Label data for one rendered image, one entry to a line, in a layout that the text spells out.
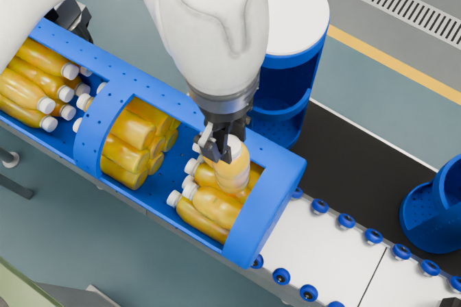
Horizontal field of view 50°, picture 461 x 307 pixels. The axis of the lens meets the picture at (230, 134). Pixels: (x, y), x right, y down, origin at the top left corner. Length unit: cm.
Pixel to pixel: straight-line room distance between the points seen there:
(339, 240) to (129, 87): 65
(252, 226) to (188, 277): 125
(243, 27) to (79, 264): 199
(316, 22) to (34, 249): 163
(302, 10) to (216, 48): 100
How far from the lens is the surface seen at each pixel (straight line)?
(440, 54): 272
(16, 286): 126
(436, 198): 178
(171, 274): 225
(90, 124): 112
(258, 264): 125
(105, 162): 125
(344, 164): 220
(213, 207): 111
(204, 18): 42
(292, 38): 138
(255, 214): 101
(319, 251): 131
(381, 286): 133
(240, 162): 85
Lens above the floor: 221
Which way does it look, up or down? 69 degrees down
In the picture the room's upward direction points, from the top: 6 degrees counter-clockwise
